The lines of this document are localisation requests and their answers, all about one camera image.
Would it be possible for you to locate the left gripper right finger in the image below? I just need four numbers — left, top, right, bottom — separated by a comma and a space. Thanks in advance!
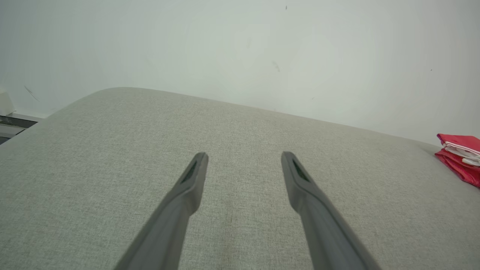
281, 151, 382, 270

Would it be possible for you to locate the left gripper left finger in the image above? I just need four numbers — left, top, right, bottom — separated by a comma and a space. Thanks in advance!
114, 152, 209, 270

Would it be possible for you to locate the plain red garment white trim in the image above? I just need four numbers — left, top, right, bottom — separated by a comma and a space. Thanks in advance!
435, 149, 480, 188

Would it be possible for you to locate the red jersey with number print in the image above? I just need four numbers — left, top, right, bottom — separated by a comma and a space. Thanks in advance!
437, 133, 480, 166

